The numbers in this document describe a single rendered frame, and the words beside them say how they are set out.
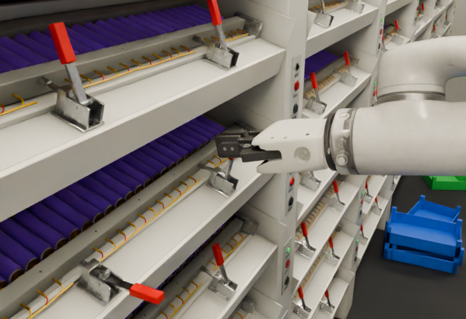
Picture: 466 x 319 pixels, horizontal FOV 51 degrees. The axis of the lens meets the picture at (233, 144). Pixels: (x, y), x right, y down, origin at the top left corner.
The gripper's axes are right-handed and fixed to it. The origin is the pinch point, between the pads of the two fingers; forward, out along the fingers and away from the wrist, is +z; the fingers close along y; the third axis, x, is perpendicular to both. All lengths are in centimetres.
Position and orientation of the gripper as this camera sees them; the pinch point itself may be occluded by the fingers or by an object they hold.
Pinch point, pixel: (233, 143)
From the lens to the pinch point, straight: 69.8
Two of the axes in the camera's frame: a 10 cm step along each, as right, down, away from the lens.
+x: -1.8, -9.4, -2.8
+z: -8.7, 0.2, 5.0
